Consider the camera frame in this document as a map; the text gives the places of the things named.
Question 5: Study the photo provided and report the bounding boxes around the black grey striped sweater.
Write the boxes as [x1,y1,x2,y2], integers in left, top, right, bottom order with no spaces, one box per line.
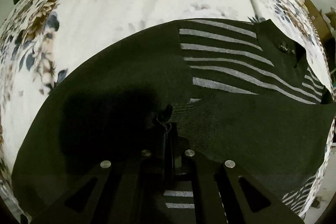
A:
[11,19,335,217]

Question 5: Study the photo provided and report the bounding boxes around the floral bed quilt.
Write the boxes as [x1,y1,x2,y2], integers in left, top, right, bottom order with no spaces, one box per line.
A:
[1,0,335,223]

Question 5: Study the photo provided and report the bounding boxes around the brown cardboard box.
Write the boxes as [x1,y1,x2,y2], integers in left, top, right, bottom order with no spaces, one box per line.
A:
[304,0,333,43]

